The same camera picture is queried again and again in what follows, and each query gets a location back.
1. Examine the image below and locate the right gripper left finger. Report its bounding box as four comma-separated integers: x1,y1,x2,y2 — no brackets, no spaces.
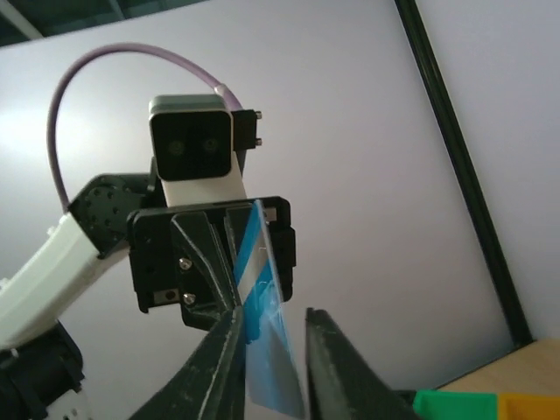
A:
131,306,245,420

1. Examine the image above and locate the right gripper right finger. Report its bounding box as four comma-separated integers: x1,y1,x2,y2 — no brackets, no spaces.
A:
305,308,419,420

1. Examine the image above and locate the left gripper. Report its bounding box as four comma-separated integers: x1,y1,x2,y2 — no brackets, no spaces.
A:
126,194,298,330

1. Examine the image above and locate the blue striped credit card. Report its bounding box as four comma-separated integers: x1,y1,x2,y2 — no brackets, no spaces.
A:
234,199,305,419

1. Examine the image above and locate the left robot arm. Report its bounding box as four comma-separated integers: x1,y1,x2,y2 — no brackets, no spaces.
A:
1,173,249,350

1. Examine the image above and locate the green storage bin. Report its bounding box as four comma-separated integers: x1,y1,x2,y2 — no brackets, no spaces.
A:
413,390,498,420

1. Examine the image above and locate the yellow bin left group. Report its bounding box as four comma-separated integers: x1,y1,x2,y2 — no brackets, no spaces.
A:
498,393,560,420

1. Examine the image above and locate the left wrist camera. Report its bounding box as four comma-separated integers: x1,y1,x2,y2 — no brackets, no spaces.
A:
149,94,262,207

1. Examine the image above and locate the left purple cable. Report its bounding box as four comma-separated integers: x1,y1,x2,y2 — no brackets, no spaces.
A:
46,41,243,214

